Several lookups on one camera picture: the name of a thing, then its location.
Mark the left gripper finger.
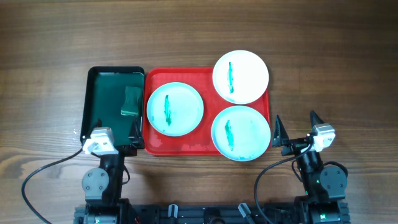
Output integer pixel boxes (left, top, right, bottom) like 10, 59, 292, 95
128, 118, 145, 149
81, 119, 102, 140

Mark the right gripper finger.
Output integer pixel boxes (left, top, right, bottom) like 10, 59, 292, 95
310, 110, 324, 134
272, 115, 289, 147

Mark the green sponge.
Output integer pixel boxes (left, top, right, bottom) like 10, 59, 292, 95
121, 86, 143, 116

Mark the light blue plate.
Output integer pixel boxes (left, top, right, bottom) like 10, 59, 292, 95
146, 82, 204, 137
211, 106, 271, 162

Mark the white plate with stain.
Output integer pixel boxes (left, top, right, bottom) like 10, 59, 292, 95
212, 50, 269, 105

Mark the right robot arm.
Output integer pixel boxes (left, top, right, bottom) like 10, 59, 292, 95
272, 111, 350, 223

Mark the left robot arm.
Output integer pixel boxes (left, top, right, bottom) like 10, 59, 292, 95
73, 118, 145, 224

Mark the dark green tray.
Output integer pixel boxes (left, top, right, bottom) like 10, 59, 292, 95
80, 66, 145, 148

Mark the red plastic tray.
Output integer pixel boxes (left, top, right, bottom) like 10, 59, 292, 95
142, 67, 270, 156

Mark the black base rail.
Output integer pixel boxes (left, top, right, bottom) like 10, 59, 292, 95
73, 202, 351, 224

